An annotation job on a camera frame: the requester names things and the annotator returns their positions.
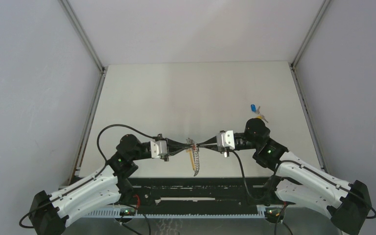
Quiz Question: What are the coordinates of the metal keyring with small rings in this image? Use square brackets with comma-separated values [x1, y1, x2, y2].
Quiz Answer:
[186, 138, 200, 177]

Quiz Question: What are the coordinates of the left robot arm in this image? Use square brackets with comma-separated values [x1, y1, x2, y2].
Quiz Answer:
[19, 134, 193, 235]

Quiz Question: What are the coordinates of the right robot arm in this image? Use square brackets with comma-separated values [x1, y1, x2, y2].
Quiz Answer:
[196, 118, 376, 235]

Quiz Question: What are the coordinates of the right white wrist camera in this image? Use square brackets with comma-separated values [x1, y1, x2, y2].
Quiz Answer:
[216, 130, 235, 158]

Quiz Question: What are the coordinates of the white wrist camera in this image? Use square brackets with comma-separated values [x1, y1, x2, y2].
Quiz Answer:
[216, 130, 235, 158]
[150, 134, 169, 162]

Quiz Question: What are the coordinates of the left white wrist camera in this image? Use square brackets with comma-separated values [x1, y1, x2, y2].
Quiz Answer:
[150, 134, 169, 162]

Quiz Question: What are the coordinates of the left camera cable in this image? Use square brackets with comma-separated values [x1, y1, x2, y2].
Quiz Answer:
[19, 123, 156, 229]

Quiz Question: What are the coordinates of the camera cable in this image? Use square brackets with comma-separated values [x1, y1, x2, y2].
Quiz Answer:
[19, 123, 156, 229]
[229, 149, 376, 220]

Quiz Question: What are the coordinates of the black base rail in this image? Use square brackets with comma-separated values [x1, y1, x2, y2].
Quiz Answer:
[116, 177, 284, 213]

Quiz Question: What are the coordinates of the white cable duct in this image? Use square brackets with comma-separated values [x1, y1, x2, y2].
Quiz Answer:
[82, 206, 274, 219]

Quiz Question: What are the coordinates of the right aluminium frame post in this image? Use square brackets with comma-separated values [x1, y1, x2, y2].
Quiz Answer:
[289, 0, 360, 235]

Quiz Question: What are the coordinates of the aluminium frame post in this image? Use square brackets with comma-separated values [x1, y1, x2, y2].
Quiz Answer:
[43, 0, 103, 192]
[289, 0, 360, 235]

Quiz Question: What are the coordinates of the right camera cable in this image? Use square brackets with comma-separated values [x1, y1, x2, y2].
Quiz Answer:
[229, 149, 376, 220]

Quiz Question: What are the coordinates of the left aluminium frame post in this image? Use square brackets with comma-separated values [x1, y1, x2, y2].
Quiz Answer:
[43, 0, 103, 192]

